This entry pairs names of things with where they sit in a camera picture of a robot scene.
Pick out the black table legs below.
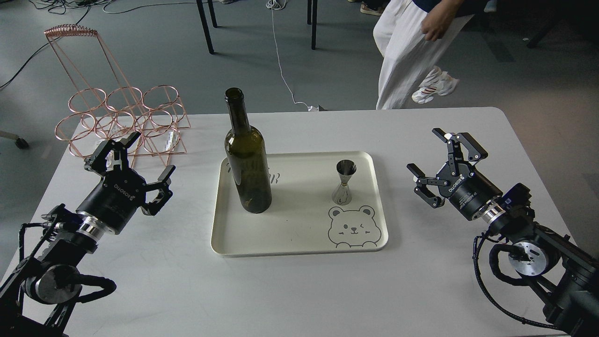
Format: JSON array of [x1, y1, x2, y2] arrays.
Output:
[[196, 0, 319, 55]]

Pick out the person in white trousers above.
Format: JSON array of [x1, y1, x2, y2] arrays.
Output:
[[373, 0, 487, 110]]

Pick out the copper wire wine rack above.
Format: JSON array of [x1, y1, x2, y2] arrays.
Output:
[[44, 24, 192, 165]]

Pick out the dark green wine bottle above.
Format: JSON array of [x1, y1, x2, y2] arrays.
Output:
[[225, 88, 272, 213]]

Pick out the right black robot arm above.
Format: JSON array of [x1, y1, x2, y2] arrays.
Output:
[[407, 128, 599, 337]]

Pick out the chair caster wheel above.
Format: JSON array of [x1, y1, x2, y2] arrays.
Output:
[[0, 130, 29, 149]]

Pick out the cream bear tray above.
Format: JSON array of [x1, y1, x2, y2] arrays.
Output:
[[211, 151, 388, 256]]

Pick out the white floor cable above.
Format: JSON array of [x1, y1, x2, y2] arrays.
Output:
[[266, 0, 320, 112]]

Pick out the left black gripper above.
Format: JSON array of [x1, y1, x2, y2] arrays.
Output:
[[76, 132, 176, 234]]

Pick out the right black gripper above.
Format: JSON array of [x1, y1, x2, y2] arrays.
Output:
[[407, 128, 503, 220]]

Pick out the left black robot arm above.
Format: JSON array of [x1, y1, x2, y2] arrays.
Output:
[[0, 132, 175, 337]]

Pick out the steel jigger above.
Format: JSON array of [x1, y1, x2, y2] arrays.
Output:
[[331, 159, 357, 205]]

